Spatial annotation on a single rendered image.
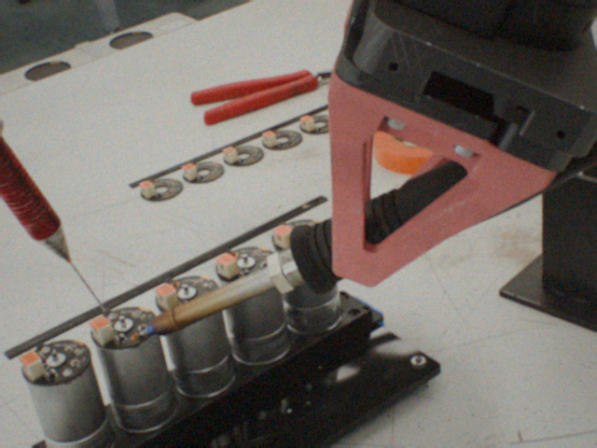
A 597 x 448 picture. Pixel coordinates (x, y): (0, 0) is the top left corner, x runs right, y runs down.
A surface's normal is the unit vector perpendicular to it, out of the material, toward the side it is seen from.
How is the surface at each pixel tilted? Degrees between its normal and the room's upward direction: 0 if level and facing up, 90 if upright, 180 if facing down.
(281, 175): 0
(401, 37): 90
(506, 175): 108
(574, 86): 28
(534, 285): 0
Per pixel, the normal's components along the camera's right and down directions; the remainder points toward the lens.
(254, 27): -0.12, -0.84
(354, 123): -0.25, 0.77
